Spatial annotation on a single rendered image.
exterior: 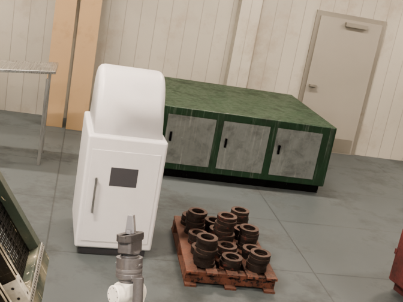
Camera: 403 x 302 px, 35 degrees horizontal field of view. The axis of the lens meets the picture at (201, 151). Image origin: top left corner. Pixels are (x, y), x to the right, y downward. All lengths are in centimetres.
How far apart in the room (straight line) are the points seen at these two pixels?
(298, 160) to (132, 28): 321
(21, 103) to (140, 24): 208
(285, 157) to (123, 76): 317
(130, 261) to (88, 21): 716
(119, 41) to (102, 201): 452
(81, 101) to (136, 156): 397
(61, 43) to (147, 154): 414
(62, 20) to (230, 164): 313
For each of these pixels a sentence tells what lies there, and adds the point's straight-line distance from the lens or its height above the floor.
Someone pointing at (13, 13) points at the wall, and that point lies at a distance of 952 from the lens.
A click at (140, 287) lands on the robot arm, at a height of 144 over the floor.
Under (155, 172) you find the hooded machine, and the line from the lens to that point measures 529.
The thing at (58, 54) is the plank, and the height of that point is 99.
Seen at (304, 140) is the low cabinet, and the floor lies 67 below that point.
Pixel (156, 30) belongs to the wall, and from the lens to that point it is 952.
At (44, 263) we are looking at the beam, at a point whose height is 84.
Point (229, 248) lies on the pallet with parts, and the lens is 552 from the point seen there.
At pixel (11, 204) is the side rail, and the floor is 113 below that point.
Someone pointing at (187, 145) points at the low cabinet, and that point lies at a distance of 761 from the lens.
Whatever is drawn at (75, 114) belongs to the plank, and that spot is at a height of 21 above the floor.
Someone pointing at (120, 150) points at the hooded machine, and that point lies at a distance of 520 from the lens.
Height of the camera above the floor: 246
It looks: 16 degrees down
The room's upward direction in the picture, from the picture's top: 10 degrees clockwise
